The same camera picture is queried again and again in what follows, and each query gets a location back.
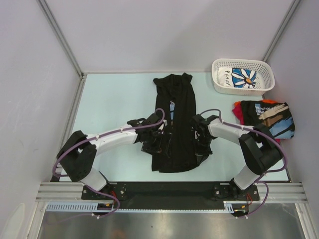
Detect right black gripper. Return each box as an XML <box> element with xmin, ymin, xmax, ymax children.
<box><xmin>191</xmin><ymin>135</ymin><xmax>213</xmax><ymax>164</ymax></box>

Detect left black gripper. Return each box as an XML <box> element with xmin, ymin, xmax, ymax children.
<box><xmin>142</xmin><ymin>130</ymin><xmax>171</xmax><ymax>158</ymax></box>

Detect black printed t-shirt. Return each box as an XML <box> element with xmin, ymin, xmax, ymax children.
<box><xmin>240</xmin><ymin>100</ymin><xmax>295</xmax><ymax>140</ymax></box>
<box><xmin>152</xmin><ymin>73</ymin><xmax>203</xmax><ymax>173</ymax></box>

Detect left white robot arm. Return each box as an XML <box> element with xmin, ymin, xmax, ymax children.
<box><xmin>57</xmin><ymin>110</ymin><xmax>167</xmax><ymax>199</ymax></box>

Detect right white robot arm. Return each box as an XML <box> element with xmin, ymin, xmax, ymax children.
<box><xmin>190</xmin><ymin>114</ymin><xmax>284</xmax><ymax>200</ymax></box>

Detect folded red t-shirt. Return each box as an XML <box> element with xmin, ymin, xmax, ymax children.
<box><xmin>232</xmin><ymin>99</ymin><xmax>282</xmax><ymax>142</ymax></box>

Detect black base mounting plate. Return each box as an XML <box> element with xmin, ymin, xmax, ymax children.
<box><xmin>81</xmin><ymin>181</ymin><xmax>260</xmax><ymax>210</ymax></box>

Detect white daisy print t-shirt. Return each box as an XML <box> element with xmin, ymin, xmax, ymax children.
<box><xmin>217</xmin><ymin>67</ymin><xmax>257</xmax><ymax>89</ymax></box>

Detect folded black printed t-shirt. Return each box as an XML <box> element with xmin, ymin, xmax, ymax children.
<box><xmin>240</xmin><ymin>100</ymin><xmax>295</xmax><ymax>140</ymax></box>

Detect white plastic basket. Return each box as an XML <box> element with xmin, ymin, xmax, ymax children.
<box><xmin>211</xmin><ymin>58</ymin><xmax>275</xmax><ymax>96</ymax></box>

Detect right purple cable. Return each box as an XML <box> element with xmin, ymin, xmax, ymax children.
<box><xmin>199</xmin><ymin>109</ymin><xmax>286</xmax><ymax>220</ymax></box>

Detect white slotted cable duct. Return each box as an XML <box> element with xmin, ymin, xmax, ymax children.
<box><xmin>46</xmin><ymin>202</ymin><xmax>245</xmax><ymax>214</ymax></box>

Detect aluminium frame rail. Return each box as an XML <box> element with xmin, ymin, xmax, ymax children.
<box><xmin>35</xmin><ymin>182</ymin><xmax>308</xmax><ymax>203</ymax></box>

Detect right aluminium corner post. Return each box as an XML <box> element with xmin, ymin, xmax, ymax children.
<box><xmin>262</xmin><ymin>0</ymin><xmax>303</xmax><ymax>62</ymax></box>

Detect aluminium corner post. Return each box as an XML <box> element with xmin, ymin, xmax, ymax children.
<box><xmin>36</xmin><ymin>0</ymin><xmax>84</xmax><ymax>78</ymax></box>
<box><xmin>262</xmin><ymin>0</ymin><xmax>303</xmax><ymax>62</ymax></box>

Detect left aluminium corner post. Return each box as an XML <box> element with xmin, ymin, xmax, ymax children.
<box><xmin>36</xmin><ymin>0</ymin><xmax>84</xmax><ymax>78</ymax></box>

